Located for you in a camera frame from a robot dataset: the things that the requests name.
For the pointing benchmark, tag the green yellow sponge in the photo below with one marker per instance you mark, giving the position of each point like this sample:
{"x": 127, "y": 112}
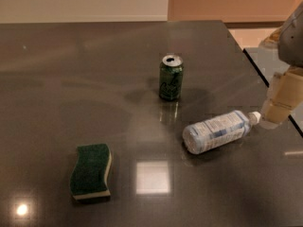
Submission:
{"x": 90, "y": 174}

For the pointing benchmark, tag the blue plastic water bottle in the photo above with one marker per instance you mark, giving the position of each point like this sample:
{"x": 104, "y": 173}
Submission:
{"x": 218, "y": 131}

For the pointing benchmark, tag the green soda can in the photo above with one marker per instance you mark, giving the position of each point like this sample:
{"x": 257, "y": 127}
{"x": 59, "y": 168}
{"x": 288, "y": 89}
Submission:
{"x": 171, "y": 77}

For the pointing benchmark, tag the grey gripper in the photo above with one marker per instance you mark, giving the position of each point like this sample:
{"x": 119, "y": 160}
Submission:
{"x": 292, "y": 43}

